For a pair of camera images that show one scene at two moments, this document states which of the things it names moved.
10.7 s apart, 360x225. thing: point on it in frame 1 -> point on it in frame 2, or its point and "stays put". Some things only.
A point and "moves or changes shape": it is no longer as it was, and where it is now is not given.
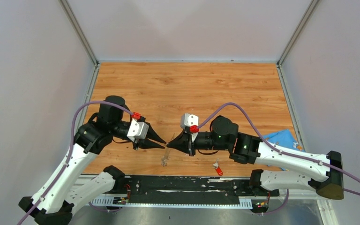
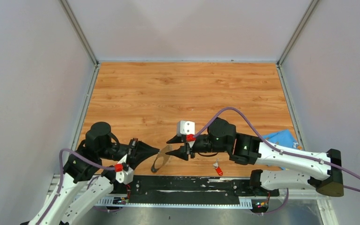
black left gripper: [146, 143] -> [138, 151]
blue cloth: [285, 138] stays put
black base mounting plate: [187, 190] stays put
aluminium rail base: [107, 205] stays put
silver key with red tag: [217, 168] stays put
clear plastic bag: [167, 153] moves or changes shape
